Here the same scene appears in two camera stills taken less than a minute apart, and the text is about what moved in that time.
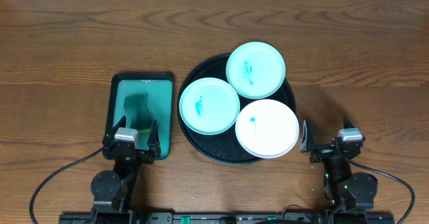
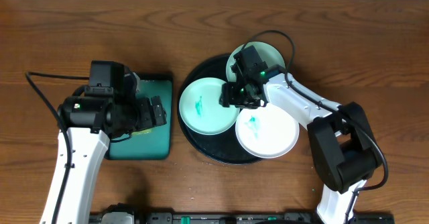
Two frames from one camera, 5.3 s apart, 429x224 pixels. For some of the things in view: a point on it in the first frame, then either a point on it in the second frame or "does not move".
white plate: (267, 129) does not move
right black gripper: (330, 153) → (232, 96)
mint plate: (209, 106) does not move
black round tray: (224, 147) does not move
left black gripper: (131, 151) → (147, 113)
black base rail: (227, 218) does not move
